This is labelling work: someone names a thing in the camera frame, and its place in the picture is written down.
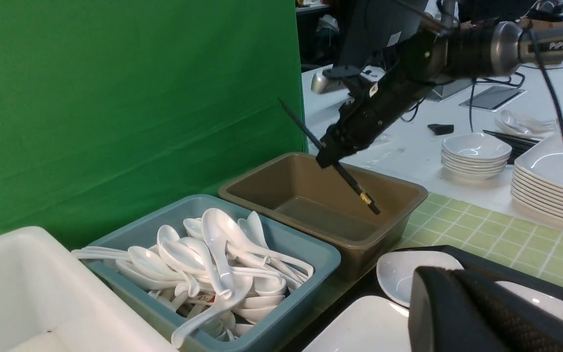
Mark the large white plastic tub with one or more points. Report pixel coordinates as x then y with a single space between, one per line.
50 302

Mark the white bowl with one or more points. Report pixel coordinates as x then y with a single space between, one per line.
395 270

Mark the black serving tray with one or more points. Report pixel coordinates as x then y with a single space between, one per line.
368 285

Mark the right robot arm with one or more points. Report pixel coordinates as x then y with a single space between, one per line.
473 53

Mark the black chopstick gold band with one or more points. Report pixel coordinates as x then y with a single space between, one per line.
349 180

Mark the white spoon sticking out left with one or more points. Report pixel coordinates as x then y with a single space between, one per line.
101 253

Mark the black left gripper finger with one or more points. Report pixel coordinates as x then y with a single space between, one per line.
461 311

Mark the large white square plate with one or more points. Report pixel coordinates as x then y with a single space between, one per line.
370 324

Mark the green backdrop cloth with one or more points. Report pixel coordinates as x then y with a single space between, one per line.
111 109

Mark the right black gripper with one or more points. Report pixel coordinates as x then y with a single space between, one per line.
417 70

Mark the green checked table mat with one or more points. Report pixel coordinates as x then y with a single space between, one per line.
525 246

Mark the stack of bowls background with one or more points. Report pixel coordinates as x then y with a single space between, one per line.
474 156

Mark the white spoon upright centre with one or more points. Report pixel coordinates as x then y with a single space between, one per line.
216 240

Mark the brown plastic bin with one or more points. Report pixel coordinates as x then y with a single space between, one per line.
293 190

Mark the stack of square plates background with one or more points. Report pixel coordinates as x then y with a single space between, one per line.
537 183

